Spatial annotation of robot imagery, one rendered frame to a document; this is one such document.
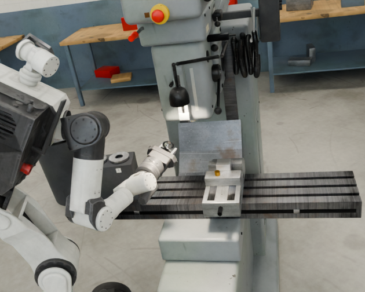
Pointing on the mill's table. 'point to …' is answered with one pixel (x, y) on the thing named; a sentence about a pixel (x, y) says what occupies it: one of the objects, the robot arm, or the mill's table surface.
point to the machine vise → (224, 193)
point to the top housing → (134, 14)
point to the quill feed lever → (217, 85)
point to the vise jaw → (225, 178)
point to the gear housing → (178, 29)
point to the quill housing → (210, 100)
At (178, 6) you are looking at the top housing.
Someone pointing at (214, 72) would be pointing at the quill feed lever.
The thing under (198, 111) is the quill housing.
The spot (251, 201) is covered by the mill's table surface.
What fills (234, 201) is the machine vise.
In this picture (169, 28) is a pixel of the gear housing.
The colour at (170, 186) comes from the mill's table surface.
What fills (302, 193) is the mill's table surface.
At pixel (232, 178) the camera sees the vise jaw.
